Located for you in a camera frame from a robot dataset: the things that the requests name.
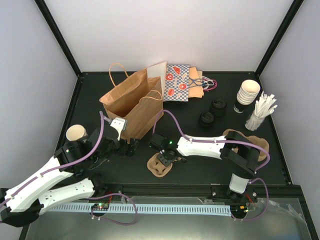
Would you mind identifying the brown pulp cup carrier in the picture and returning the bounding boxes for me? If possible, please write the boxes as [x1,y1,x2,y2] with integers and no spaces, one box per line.
[146,153,173,178]

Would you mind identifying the large brown paper bag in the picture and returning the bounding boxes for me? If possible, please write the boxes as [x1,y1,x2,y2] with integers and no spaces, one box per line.
[99,68,163,141]

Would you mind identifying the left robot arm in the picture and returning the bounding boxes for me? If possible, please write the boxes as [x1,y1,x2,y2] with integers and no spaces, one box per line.
[0,125,140,228]

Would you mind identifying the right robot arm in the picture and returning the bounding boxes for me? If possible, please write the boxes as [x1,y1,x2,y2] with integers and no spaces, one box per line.
[149,131,270,203]

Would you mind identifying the near black lid stack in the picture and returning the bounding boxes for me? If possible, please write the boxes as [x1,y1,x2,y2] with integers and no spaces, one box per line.
[198,111,215,128]

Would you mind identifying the black lid stack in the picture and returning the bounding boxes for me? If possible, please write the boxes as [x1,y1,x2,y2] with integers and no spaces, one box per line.
[209,98,227,118]
[198,111,215,128]

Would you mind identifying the single paper cup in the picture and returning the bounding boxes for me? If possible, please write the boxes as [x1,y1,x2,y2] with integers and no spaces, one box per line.
[65,124,88,141]

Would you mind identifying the blue checkered paper bag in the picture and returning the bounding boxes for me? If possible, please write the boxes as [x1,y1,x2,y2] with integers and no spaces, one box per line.
[163,64,190,102]

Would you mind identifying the flat brown paper bags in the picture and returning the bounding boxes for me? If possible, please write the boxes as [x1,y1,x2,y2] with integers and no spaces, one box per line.
[188,67,204,98]

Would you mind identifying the far black lid stack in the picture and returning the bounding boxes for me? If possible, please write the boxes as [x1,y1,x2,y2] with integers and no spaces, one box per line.
[209,98,227,118]

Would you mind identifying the stack of paper cups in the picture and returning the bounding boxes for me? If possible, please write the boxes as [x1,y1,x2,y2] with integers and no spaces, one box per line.
[233,79,261,113]

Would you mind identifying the glass of white stirrers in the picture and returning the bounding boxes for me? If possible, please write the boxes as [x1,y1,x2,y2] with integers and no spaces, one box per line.
[245,91,277,131]

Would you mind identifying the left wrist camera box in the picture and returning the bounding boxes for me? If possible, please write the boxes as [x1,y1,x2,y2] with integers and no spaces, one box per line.
[110,117,128,141]

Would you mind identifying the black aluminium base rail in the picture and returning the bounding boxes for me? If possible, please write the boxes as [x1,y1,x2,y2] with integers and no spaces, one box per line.
[106,183,229,197]

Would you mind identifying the white slotted cable duct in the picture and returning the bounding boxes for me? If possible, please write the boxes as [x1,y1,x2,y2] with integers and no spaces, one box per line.
[50,202,231,217]

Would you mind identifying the black left frame post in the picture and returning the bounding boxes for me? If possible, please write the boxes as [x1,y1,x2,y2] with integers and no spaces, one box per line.
[34,0,82,77]

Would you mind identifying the black frame post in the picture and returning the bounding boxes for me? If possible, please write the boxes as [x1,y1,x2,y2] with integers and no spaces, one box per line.
[34,0,82,77]
[255,0,304,77]

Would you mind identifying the black right frame post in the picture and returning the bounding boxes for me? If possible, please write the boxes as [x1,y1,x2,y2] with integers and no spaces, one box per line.
[255,0,304,77]

